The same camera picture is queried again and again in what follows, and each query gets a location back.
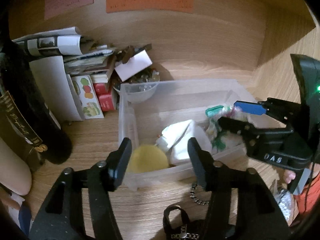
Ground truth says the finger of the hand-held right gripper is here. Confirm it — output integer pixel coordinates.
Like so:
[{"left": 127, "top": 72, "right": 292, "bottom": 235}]
[
  {"left": 234, "top": 97, "right": 302, "bottom": 128},
  {"left": 217, "top": 116, "right": 295, "bottom": 144}
]

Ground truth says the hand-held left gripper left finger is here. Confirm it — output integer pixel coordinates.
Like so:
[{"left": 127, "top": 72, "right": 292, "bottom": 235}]
[{"left": 29, "top": 137, "right": 132, "bottom": 240}]

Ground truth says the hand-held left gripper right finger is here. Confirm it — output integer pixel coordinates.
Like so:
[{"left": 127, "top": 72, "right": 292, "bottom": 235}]
[{"left": 187, "top": 137, "right": 292, "bottom": 240}]

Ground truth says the green and white plastic bag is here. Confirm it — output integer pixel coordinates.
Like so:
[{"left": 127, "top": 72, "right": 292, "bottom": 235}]
[{"left": 205, "top": 104, "right": 252, "bottom": 153}]

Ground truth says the clear plastic storage bin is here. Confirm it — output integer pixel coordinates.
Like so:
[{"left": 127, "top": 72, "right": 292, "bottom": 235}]
[{"left": 118, "top": 79, "right": 266, "bottom": 191}]

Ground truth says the person's right forearm orange sleeve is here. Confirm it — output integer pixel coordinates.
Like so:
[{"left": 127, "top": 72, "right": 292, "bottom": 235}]
[{"left": 294, "top": 164, "right": 320, "bottom": 214}]

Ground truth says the person's right hand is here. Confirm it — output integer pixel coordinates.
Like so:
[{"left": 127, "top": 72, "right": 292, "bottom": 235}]
[{"left": 284, "top": 169, "right": 298, "bottom": 184}]

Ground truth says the white squeeze bottle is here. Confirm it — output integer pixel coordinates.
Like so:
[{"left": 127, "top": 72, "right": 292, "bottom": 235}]
[{"left": 156, "top": 119, "right": 213, "bottom": 167}]

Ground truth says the round yellow sponge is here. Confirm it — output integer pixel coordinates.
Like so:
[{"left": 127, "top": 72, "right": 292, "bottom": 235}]
[{"left": 127, "top": 144, "right": 170, "bottom": 173}]

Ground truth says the small red box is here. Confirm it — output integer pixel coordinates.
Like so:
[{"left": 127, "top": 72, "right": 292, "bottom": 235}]
[
  {"left": 92, "top": 82, "right": 113, "bottom": 97},
  {"left": 97, "top": 94, "right": 118, "bottom": 113}
]

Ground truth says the clear plastic bowl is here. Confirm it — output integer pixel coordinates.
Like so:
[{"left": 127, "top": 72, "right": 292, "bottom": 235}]
[{"left": 113, "top": 81, "right": 159, "bottom": 103}]

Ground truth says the heap of glass beads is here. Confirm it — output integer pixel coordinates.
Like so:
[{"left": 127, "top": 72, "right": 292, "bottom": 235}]
[{"left": 128, "top": 67, "right": 161, "bottom": 83}]

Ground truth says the silver foil packet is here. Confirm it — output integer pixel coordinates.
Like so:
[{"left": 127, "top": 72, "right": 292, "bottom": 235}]
[{"left": 271, "top": 180, "right": 298, "bottom": 227}]

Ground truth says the white card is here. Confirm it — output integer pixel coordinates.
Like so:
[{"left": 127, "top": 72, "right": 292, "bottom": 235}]
[{"left": 114, "top": 50, "right": 153, "bottom": 82}]

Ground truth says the white board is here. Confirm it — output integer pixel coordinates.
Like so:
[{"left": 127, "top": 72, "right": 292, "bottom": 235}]
[{"left": 29, "top": 55, "right": 81, "bottom": 122}]

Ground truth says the pile of printed papers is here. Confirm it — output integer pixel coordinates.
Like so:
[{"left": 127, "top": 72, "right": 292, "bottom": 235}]
[{"left": 62, "top": 44, "right": 118, "bottom": 75}]

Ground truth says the dark glass bottle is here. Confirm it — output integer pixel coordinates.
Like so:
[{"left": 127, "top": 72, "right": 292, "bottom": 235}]
[{"left": 0, "top": 39, "right": 73, "bottom": 165}]

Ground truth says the beige rounded object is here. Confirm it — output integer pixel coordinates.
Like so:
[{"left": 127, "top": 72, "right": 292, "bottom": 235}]
[{"left": 0, "top": 137, "right": 32, "bottom": 196}]

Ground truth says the black box gold print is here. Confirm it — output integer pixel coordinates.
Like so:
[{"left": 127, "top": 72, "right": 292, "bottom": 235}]
[{"left": 0, "top": 90, "right": 48, "bottom": 173}]

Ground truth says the rolled newspaper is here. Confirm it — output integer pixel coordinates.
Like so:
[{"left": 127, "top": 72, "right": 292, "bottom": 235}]
[{"left": 12, "top": 26, "right": 83, "bottom": 57}]

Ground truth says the orange paper note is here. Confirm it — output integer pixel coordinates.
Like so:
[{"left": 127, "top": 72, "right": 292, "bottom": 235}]
[{"left": 105, "top": 0, "right": 195, "bottom": 14}]

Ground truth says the black white braided cord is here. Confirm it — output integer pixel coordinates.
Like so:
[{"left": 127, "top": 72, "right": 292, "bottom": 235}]
[{"left": 190, "top": 184, "right": 211, "bottom": 206}]

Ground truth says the black strap bag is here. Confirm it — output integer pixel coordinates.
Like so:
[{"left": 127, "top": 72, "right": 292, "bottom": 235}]
[{"left": 162, "top": 205, "right": 236, "bottom": 240}]

